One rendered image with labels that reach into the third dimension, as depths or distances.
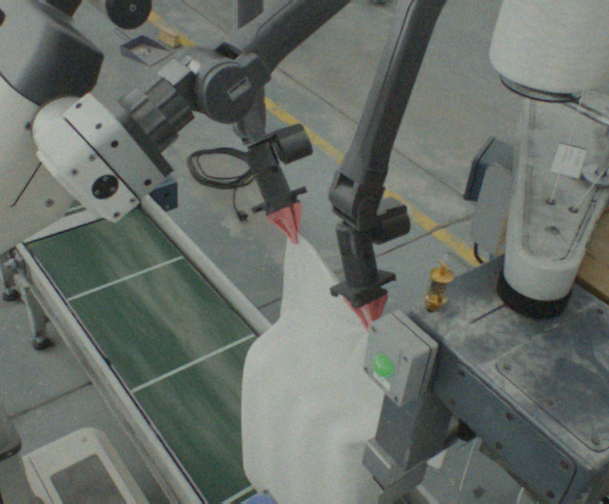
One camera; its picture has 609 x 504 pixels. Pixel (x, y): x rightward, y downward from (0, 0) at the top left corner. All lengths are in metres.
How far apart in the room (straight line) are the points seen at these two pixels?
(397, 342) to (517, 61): 0.41
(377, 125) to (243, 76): 0.27
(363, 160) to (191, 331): 1.19
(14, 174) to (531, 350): 0.71
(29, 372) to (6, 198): 1.66
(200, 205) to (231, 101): 2.41
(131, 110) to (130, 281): 1.50
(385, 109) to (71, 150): 0.48
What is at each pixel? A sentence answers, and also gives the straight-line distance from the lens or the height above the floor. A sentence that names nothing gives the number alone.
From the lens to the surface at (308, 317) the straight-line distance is 1.54.
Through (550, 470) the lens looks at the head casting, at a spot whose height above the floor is 1.29.
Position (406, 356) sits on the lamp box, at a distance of 0.92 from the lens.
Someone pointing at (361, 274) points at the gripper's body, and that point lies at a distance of 1.26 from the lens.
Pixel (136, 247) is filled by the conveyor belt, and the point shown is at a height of 0.38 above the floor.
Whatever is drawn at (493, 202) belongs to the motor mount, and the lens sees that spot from 1.35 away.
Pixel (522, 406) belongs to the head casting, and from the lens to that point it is 0.90.
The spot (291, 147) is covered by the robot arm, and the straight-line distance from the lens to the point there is 1.48.
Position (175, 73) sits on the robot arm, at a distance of 1.00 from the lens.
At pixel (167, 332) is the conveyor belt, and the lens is 2.25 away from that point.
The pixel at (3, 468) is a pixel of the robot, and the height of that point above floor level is 0.64.
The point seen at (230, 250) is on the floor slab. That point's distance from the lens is 3.13.
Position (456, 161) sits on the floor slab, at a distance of 3.90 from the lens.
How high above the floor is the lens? 1.98
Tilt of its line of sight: 38 degrees down
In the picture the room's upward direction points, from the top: 6 degrees clockwise
